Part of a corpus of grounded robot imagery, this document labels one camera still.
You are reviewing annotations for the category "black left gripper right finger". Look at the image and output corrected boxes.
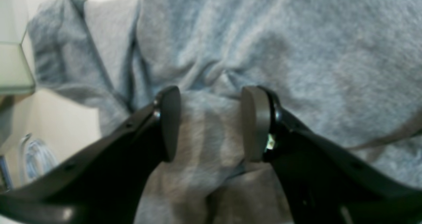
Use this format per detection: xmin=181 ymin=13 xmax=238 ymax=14
xmin=241 ymin=86 xmax=422 ymax=224

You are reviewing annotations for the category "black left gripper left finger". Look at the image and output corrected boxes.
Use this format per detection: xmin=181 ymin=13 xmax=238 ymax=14
xmin=0 ymin=86 xmax=181 ymax=224

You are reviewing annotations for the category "grey t-shirt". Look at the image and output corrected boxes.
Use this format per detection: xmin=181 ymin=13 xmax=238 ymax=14
xmin=28 ymin=0 xmax=422 ymax=224

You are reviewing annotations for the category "grey monitor edge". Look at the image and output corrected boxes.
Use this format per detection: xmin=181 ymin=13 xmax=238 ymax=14
xmin=0 ymin=30 xmax=36 ymax=96

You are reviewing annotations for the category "coiled white cable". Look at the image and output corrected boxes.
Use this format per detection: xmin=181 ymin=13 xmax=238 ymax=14
xmin=18 ymin=134 xmax=60 ymax=185

